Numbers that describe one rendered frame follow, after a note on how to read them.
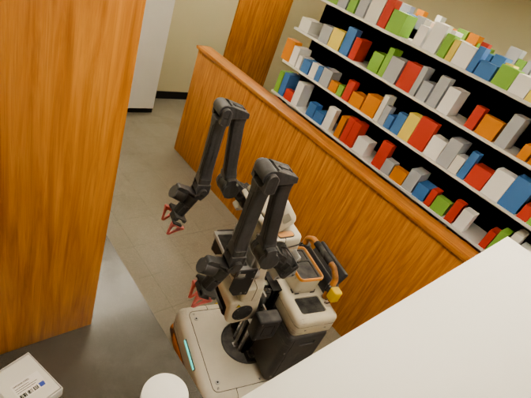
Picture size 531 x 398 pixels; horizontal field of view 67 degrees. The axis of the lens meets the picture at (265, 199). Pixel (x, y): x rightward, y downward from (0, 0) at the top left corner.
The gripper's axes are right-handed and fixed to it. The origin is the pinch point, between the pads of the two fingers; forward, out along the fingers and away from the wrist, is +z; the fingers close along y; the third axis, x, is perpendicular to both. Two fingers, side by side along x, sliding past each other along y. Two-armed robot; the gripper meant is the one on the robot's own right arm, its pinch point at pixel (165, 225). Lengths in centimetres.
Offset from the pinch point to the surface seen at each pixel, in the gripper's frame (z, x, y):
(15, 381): 27, -50, 61
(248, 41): -87, 195, -389
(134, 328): 14, -17, 47
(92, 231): -17, -52, 44
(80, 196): -26, -62, 45
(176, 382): -1, -20, 78
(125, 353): 16, -21, 56
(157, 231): 72, 80, -104
